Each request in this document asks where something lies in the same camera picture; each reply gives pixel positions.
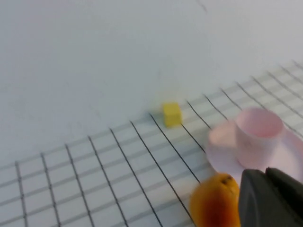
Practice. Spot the pink plastic cup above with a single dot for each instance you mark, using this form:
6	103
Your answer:
255	146

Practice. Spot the pink plastic plate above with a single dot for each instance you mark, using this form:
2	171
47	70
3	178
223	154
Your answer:
222	156

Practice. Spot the orange mango fruit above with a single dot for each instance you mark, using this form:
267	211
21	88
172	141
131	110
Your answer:
213	203

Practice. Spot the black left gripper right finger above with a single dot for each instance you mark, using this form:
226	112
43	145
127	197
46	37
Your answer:
291	191

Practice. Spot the yellow cube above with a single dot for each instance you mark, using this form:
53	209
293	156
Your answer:
172	115

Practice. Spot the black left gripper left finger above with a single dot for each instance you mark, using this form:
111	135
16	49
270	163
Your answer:
255	203

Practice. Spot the white black-grid table mat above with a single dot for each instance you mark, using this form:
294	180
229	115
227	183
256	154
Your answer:
94	189

